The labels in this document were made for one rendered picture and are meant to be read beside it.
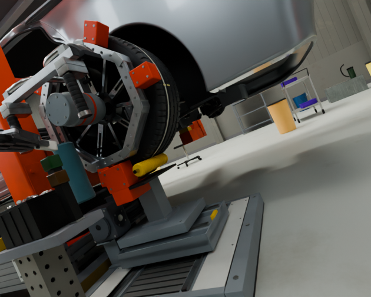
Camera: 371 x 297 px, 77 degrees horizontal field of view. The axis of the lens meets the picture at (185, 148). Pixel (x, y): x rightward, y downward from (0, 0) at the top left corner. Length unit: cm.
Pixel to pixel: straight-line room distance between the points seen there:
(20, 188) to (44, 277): 56
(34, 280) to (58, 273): 7
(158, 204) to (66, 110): 60
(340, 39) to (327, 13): 89
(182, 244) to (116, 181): 39
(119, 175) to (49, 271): 41
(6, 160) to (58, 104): 49
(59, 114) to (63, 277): 58
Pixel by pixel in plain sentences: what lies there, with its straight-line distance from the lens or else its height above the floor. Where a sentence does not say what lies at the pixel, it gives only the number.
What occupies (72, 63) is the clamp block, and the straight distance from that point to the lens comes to 90.
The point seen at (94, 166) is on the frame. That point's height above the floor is 60.
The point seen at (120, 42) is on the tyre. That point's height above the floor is 105.
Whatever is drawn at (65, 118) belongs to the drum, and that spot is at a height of 80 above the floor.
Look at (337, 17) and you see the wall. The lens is 952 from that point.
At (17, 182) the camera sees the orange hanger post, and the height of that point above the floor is 68.
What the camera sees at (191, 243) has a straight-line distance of 105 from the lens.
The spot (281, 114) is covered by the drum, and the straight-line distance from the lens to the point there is 444.
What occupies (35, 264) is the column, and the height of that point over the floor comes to 37.
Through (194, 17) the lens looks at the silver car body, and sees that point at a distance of 137.
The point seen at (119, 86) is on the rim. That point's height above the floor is 89.
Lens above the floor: 54
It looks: 1 degrees down
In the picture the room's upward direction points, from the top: 23 degrees counter-clockwise
